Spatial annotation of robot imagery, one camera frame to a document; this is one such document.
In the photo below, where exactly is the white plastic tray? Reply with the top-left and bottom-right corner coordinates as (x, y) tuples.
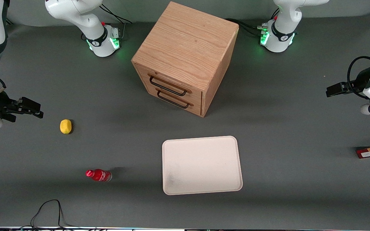
(162, 136), (243, 195)

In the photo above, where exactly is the yellow lemon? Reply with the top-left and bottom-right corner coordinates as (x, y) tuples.
(59, 119), (73, 135)

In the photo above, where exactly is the red drink bottle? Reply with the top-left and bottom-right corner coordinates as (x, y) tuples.
(85, 168), (113, 183)

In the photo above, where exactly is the wooden drawer front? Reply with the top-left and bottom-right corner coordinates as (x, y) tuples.
(135, 65), (203, 105)
(138, 79), (203, 116)

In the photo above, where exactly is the wooden drawer cabinet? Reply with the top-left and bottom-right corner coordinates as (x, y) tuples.
(131, 1), (239, 118)

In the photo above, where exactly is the thin black looped cable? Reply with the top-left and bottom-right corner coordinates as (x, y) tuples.
(30, 199), (76, 229)

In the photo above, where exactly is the black left base cable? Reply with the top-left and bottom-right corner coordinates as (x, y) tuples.
(225, 18), (269, 37)

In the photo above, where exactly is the black base cable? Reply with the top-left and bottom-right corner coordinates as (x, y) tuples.
(225, 18), (269, 37)
(99, 3), (133, 40)

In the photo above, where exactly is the black right base cable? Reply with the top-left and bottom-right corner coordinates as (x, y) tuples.
(99, 3), (133, 40)

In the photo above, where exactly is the black wire drawer handle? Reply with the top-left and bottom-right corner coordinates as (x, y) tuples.
(156, 89), (194, 109)
(148, 73), (193, 97)

